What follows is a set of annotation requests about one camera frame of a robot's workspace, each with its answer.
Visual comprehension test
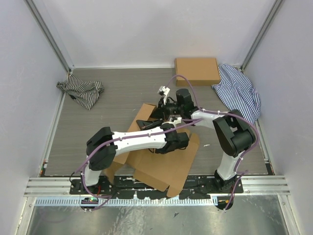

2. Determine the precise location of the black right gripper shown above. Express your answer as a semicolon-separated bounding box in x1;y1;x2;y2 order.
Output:
152;96;184;120

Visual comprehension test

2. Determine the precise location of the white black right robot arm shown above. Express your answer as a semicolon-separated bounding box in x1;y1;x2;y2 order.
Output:
151;86;256;193

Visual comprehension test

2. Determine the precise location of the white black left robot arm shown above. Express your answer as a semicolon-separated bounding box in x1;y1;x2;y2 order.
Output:
81;118;189;194

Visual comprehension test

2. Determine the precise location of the closed brown cardboard box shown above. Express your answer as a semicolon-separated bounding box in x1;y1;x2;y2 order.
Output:
175;57;221;86

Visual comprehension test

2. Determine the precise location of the black white striped cloth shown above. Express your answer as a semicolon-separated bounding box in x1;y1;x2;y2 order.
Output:
56;74;104;110

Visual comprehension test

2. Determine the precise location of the blue white striped cloth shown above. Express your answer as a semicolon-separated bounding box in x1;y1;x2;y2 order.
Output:
212;64;261;124

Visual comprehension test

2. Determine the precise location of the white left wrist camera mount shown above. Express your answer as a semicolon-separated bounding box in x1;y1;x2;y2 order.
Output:
169;116;182;125

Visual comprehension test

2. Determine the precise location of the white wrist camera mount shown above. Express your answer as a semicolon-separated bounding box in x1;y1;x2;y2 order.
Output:
169;116;182;125
157;86;170;105

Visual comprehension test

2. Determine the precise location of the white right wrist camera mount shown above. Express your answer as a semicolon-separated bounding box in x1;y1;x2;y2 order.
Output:
157;86;170;105

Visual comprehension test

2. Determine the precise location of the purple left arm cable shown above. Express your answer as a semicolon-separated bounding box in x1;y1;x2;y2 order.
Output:
70;118;202;213

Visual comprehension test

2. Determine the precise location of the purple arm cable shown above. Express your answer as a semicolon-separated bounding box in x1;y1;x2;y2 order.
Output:
167;74;259;211
70;118;202;213

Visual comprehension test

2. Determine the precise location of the slotted grey cable duct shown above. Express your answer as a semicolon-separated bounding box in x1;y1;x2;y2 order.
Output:
34;196;218;207

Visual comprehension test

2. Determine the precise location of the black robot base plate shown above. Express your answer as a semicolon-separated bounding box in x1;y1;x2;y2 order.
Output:
69;174;244;199

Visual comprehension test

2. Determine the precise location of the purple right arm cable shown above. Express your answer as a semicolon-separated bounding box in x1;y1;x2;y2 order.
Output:
167;74;259;211

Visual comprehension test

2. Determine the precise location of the aluminium frame rail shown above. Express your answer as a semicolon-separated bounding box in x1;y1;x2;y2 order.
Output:
23;177;74;196

